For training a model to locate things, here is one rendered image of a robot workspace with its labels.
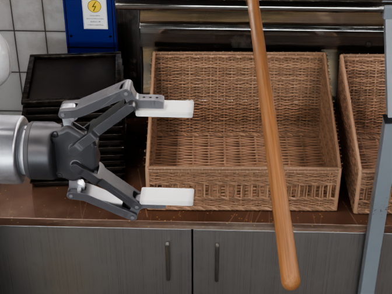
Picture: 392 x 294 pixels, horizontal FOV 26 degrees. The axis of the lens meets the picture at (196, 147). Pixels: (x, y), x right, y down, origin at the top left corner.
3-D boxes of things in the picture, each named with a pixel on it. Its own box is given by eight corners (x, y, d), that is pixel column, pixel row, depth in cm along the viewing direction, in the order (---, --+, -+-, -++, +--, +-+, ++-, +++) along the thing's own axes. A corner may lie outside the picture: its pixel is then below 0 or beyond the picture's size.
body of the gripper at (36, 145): (30, 107, 110) (100, 108, 110) (36, 160, 115) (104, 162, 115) (16, 138, 104) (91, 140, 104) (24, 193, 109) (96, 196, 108)
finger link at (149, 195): (139, 200, 111) (139, 205, 112) (192, 202, 111) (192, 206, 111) (142, 186, 114) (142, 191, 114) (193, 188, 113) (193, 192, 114)
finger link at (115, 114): (79, 141, 111) (72, 134, 110) (141, 93, 106) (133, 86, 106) (74, 158, 107) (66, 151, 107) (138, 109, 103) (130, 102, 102)
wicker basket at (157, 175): (152, 122, 285) (150, 48, 270) (320, 123, 285) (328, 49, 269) (144, 212, 245) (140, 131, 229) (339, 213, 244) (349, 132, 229)
